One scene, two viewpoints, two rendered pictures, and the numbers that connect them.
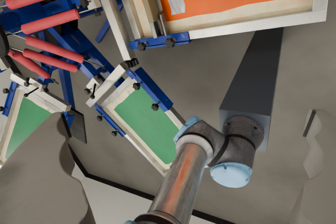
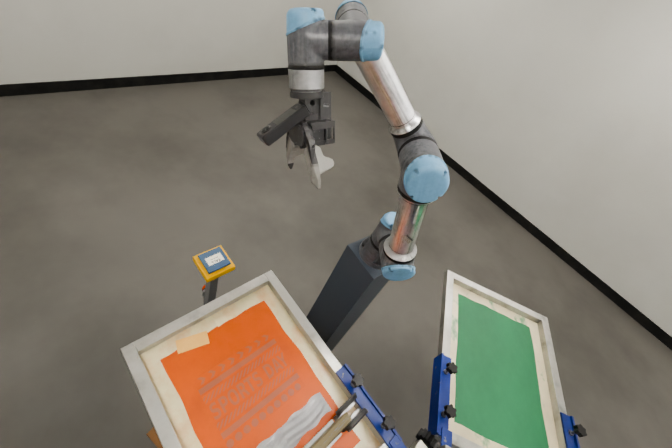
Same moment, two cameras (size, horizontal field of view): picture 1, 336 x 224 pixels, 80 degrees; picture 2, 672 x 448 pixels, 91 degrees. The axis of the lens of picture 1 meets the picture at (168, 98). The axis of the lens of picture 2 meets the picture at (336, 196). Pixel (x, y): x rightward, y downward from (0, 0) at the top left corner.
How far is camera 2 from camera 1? 0.73 m
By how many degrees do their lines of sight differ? 55
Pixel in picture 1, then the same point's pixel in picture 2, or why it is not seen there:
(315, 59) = (305, 300)
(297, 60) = not seen: hidden behind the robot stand
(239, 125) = (369, 253)
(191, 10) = (314, 385)
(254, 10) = (285, 322)
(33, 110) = not seen: outside the picture
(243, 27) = (302, 319)
